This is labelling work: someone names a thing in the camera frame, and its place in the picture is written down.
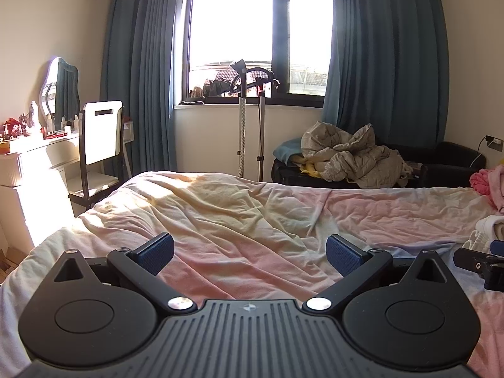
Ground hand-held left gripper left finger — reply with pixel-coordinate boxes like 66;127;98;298
51;232;198;316

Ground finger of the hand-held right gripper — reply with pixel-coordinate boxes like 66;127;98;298
453;240;504;290

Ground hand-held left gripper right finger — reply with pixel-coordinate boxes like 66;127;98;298
302;234;451;316

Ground white pants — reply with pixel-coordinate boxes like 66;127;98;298
461;215;504;250

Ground hot pink knitted cloth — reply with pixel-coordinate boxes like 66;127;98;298
470;169;493;197

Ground light pink plush robe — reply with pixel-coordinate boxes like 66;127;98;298
487;167;504;210

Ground yellow plush toy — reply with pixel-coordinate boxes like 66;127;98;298
295;155;323;179

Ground pastel bed sheet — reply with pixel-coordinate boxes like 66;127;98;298
0;171;504;378

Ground grey quilted jacket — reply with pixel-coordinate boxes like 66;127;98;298
301;121;414;190

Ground black sofa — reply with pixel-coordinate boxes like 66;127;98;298
272;141;487;190

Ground white backed chair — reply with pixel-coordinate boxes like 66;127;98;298
68;100;127;209

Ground garment steamer stand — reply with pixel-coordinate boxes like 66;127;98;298
228;59;281;182

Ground brown cardboard box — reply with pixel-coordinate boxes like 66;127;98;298
0;246;25;285

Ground white vanity table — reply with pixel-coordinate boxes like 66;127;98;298
0;132;81;258

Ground row of small bottles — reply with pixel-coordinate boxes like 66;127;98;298
45;113;81;135

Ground dark clutter pile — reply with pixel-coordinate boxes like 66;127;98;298
189;79;241;98

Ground wavy framed mirror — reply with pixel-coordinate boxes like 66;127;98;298
39;57;80;132

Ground blue curtain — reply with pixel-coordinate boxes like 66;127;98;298
323;0;451;148
100;0;193;174

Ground red ornaments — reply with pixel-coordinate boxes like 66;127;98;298
0;117;29;139

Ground dark framed window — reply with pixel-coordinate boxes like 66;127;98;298
183;0;335;107

